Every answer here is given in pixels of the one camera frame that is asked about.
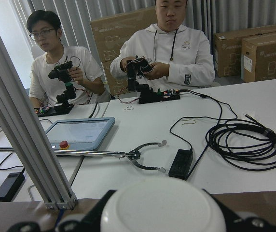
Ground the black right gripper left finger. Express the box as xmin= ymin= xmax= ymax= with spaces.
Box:
xmin=55 ymin=190 xmax=116 ymax=232

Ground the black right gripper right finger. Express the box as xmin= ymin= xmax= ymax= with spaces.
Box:
xmin=202 ymin=188 xmax=276 ymax=232

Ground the white ikea cup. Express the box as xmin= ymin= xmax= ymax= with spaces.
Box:
xmin=100 ymin=177 xmax=226 ymax=232

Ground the blue teach pendant tablet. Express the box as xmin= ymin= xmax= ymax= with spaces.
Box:
xmin=45 ymin=117 xmax=115 ymax=151

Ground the black power adapter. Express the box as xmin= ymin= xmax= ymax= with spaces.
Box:
xmin=168 ymin=148 xmax=193 ymax=180

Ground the brown cardboard box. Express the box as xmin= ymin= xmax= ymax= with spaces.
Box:
xmin=90 ymin=6 xmax=159 ymax=96
xmin=241 ymin=32 xmax=276 ymax=82
xmin=213 ymin=24 xmax=276 ymax=77

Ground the person in white hoodie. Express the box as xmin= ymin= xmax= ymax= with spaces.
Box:
xmin=110 ymin=0 xmax=215 ymax=90

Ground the person in white t-shirt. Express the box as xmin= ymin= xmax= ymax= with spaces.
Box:
xmin=27 ymin=10 xmax=110 ymax=108

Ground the green handled reacher grabber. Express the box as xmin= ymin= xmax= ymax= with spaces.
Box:
xmin=0 ymin=139 xmax=167 ymax=173

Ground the coiled black cable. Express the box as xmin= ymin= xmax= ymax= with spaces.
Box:
xmin=205 ymin=113 xmax=276 ymax=172

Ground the aluminium frame post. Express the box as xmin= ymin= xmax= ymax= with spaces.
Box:
xmin=0 ymin=37 xmax=78 ymax=209

